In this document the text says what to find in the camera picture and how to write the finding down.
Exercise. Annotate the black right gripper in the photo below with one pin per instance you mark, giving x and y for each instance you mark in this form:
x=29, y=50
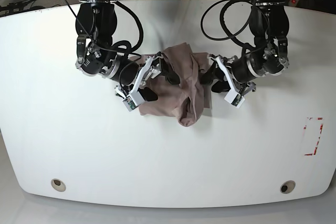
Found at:
x=92, y=61

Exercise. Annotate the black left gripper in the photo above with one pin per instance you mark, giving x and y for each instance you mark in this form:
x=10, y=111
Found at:
x=268, y=58

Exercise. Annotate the mauve T-shirt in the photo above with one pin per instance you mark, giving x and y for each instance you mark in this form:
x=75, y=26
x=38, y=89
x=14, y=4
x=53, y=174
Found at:
x=187, y=100

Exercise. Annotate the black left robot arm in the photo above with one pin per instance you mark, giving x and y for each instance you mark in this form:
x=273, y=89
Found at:
x=267, y=19

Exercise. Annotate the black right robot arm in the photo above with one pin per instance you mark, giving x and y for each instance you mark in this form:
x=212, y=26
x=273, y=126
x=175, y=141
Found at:
x=97, y=20

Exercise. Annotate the red tape rectangle marking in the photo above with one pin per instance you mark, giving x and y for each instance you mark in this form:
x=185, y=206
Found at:
x=311, y=137

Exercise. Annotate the right table grommet hole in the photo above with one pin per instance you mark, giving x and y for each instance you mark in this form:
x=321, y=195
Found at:
x=287, y=187

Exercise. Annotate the table grommet hole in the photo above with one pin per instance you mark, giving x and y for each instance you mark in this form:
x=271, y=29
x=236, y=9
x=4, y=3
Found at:
x=58, y=185
x=287, y=187

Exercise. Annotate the left table grommet hole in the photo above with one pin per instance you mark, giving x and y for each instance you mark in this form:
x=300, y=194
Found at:
x=58, y=185

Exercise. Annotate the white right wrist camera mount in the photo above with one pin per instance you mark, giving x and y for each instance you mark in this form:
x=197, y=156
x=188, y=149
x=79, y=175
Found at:
x=134, y=76

